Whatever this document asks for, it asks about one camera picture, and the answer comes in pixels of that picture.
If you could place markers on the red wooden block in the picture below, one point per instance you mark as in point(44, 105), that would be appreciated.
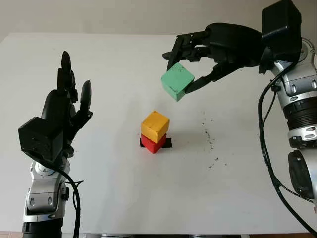
point(154, 146)

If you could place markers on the black tape mark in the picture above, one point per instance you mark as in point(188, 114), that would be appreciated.
point(169, 142)

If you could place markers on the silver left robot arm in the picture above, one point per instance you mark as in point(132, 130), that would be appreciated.
point(44, 191)

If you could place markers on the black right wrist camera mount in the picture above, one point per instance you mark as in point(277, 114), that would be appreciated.
point(280, 29)

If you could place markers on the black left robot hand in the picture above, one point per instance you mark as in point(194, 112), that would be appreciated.
point(59, 111)

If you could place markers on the yellow wooden block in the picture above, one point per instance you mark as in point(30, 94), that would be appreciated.
point(154, 125)

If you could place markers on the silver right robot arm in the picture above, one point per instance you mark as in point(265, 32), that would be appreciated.
point(299, 86)

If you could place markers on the green wooden block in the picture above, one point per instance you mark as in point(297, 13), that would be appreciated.
point(177, 80)

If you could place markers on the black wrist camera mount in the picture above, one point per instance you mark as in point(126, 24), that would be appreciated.
point(280, 29)
point(39, 138)

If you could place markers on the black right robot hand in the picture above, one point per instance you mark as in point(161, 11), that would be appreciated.
point(235, 44)

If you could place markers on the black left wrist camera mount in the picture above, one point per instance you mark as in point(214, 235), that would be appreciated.
point(39, 138)

